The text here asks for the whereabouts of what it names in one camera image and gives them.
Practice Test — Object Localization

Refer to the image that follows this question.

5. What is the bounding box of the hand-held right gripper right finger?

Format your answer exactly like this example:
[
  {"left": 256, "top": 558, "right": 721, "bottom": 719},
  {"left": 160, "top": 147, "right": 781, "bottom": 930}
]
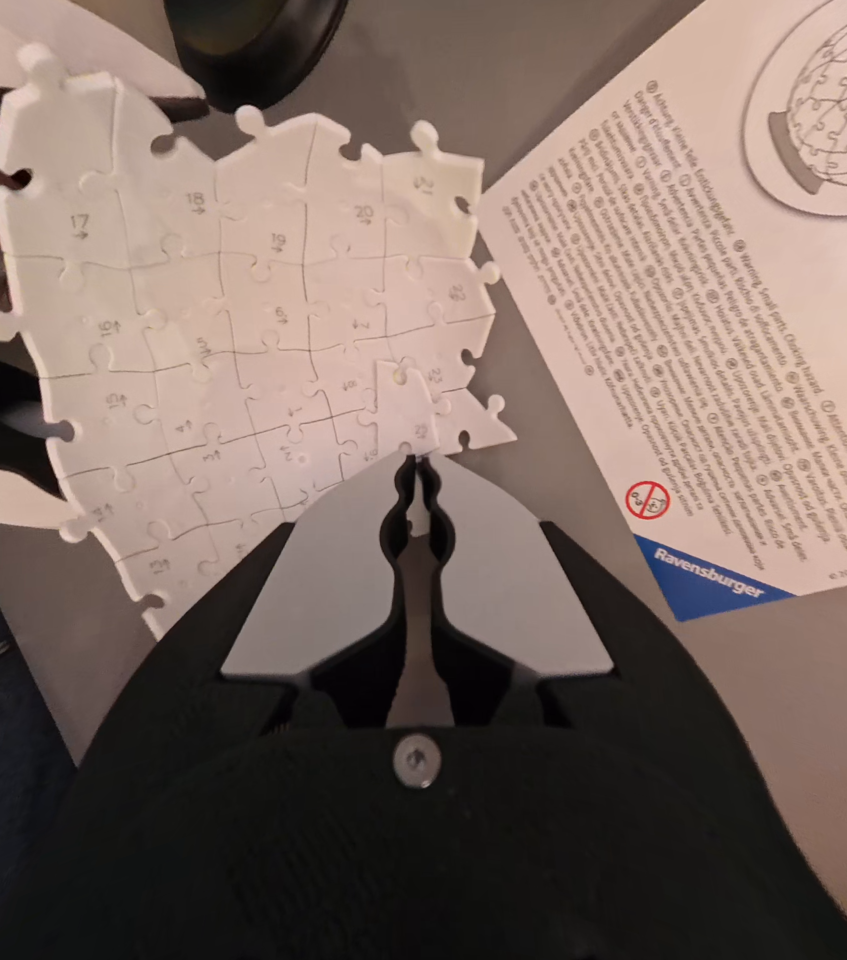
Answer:
[{"left": 424, "top": 450, "right": 617, "bottom": 688}]

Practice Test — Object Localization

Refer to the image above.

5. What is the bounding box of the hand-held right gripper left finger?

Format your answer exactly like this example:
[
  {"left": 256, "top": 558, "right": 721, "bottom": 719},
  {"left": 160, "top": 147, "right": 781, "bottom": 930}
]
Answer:
[{"left": 220, "top": 453, "right": 414, "bottom": 688}]

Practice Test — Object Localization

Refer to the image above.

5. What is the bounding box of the white puzzle piece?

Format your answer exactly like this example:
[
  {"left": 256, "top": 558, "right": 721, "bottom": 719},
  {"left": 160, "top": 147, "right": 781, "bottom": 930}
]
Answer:
[{"left": 368, "top": 357, "right": 464, "bottom": 454}]

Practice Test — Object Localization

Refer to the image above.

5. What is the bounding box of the assembled white puzzle section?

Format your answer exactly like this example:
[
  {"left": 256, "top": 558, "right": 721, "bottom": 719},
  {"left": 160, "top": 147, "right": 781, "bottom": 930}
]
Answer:
[{"left": 0, "top": 42, "right": 519, "bottom": 640}]

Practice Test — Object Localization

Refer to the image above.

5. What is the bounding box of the black round ball stand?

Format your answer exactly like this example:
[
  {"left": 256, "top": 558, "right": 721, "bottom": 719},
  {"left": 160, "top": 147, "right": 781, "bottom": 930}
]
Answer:
[{"left": 164, "top": 0, "right": 351, "bottom": 115}]

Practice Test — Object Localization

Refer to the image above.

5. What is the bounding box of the white instruction leaflet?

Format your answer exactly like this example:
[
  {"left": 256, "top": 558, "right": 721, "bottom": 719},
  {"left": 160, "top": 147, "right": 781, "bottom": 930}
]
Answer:
[{"left": 479, "top": 0, "right": 847, "bottom": 624}]

